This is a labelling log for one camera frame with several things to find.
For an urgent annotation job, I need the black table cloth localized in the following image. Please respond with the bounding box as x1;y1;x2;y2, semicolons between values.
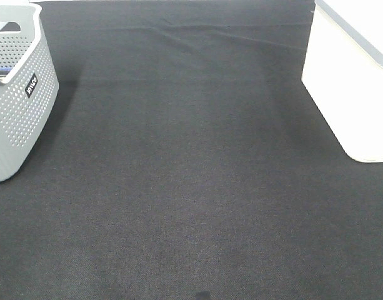
0;1;383;299

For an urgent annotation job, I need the grey perforated plastic basket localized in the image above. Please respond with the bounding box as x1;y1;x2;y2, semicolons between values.
0;1;59;182

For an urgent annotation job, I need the white plastic bin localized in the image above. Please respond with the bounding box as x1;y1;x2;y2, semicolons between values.
302;1;383;163

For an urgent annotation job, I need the blue towel in basket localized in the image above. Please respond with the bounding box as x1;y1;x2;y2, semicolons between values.
0;67;12;77

